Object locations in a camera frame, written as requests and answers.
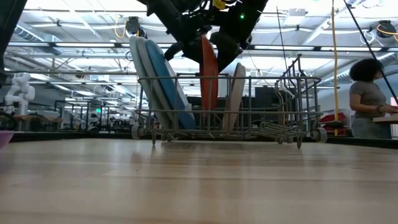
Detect person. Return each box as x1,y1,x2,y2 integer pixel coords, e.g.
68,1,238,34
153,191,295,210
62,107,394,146
348,58,398,139

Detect long yellow cable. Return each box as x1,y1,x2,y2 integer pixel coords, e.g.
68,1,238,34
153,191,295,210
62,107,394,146
330,0,340,137

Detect red bins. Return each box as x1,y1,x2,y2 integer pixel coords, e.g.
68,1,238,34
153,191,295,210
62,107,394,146
320,111,351,137

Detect black ceiling cable reel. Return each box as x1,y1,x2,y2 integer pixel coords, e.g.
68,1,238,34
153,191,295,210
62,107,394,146
125,16,147,40
374,20,398,40

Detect long black cable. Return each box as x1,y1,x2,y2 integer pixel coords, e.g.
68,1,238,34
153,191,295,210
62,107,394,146
343,0,398,98

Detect white robot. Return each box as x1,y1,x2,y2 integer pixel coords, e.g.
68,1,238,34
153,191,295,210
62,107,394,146
3,72,36,116

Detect dark blue plate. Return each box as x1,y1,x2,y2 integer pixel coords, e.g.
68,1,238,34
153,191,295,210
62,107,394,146
145,39,197,131

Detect purple plate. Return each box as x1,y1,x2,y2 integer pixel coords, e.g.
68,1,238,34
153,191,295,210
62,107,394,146
0,130,16,151

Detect light blue plate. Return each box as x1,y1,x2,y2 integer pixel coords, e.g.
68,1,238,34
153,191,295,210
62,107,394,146
129,35,165,131

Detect grey wire dish rack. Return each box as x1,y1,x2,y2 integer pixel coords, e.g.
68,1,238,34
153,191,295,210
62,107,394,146
130,54,328,150

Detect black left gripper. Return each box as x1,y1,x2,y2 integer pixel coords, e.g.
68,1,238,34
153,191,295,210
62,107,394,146
164,24,206,63

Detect wooden table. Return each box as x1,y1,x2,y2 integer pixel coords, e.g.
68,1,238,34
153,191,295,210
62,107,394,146
373,113,398,125

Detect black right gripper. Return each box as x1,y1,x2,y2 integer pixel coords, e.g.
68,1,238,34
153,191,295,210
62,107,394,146
211,30,252,73

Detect grey plate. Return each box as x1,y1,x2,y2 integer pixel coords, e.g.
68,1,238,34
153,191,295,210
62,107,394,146
136,36,175,131

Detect cream plate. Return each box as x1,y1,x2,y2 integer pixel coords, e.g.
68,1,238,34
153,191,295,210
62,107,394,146
222,62,247,131

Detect orange plate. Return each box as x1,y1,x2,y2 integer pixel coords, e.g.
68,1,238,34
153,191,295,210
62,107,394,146
199,35,220,112

